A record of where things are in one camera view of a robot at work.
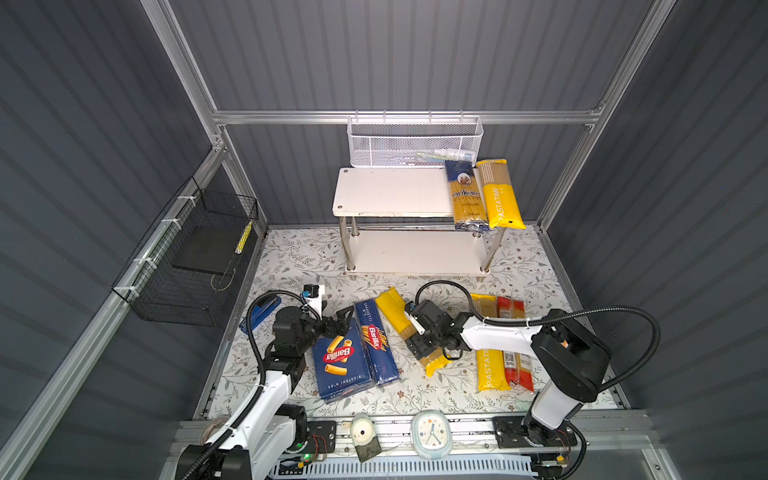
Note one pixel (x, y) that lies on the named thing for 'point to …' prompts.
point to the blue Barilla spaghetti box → (383, 361)
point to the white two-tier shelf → (401, 222)
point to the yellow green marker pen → (241, 243)
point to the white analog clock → (431, 434)
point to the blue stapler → (264, 306)
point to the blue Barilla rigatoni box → (341, 363)
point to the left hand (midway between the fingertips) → (339, 305)
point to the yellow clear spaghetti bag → (392, 308)
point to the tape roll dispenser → (364, 437)
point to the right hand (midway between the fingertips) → (421, 340)
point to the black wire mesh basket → (180, 267)
